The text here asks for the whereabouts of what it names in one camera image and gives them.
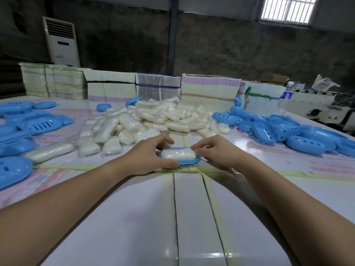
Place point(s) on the person's left forearm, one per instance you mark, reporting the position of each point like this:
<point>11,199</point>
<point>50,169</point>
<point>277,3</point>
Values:
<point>55,213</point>

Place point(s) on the pile of white soaps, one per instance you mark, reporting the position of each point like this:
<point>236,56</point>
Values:
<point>144,116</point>

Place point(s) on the stacks of brown cardboard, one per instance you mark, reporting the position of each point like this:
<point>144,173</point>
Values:
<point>9,80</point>

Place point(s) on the white plastic bag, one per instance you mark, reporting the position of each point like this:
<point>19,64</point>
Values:
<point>326,83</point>

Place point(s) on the blue slotted plastic base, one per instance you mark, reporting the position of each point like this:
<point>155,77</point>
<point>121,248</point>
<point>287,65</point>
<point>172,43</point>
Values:
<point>188,162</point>

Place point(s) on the clear plastic bag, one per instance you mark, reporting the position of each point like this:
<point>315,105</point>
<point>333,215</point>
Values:
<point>216,170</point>

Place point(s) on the white standing air conditioner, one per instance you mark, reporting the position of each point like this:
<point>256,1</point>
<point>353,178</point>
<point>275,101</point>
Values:
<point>62,42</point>

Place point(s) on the person's right hand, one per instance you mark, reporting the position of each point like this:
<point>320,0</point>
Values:
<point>222,152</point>

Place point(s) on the person's right forearm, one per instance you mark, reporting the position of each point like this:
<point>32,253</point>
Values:
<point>299,213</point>

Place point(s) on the brown cardboard box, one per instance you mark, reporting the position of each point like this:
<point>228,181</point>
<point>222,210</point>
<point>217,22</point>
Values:
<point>274,79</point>

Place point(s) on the person's left hand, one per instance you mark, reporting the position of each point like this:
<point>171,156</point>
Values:
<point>141,157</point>

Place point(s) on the clear water bottle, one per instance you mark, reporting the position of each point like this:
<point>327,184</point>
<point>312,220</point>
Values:
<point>287,95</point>

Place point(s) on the pile of blue slotted lids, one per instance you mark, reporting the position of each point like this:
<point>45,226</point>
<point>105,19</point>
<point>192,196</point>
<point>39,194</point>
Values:
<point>22,130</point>

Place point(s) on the white sheet stack, green mark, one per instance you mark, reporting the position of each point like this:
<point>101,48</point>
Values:
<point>263,101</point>

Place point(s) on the blue oval plastic lid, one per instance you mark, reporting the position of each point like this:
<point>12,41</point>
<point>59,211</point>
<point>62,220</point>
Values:
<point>133,102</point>
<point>103,107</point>
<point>237,101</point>

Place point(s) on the barred window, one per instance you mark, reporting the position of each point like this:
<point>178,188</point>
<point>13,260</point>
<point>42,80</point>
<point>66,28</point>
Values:
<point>288,9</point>

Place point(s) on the dark metal pillar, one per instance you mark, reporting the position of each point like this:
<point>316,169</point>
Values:
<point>172,35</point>

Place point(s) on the pile of blue plastic lids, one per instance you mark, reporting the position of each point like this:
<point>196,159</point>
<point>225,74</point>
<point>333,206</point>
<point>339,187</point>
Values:
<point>291,132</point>

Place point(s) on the row of stacked flat cartons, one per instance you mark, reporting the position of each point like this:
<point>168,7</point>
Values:
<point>111,89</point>

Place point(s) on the silver sheet bundle, blue band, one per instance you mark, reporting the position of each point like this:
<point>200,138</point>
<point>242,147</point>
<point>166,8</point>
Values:
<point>158,87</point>

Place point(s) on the stack of greenish paper sheets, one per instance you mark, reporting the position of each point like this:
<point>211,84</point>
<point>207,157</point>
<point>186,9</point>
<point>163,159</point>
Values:
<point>55,81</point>

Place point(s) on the white workshop machine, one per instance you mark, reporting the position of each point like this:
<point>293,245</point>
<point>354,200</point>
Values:
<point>316,106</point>

